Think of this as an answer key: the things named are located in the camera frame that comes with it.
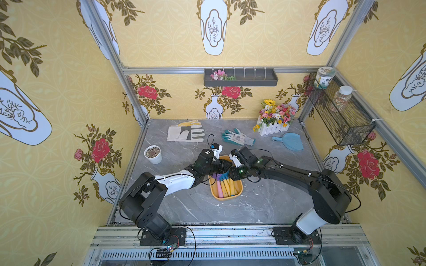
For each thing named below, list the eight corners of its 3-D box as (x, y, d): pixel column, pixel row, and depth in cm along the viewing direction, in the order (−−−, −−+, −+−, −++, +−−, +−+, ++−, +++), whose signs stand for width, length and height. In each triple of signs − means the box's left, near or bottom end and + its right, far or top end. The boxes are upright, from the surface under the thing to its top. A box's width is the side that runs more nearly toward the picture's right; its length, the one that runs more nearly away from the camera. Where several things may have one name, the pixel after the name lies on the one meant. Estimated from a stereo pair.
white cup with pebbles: (146, 164, 100) (142, 157, 94) (150, 153, 106) (146, 145, 99) (162, 164, 100) (158, 157, 94) (164, 153, 106) (161, 145, 99)
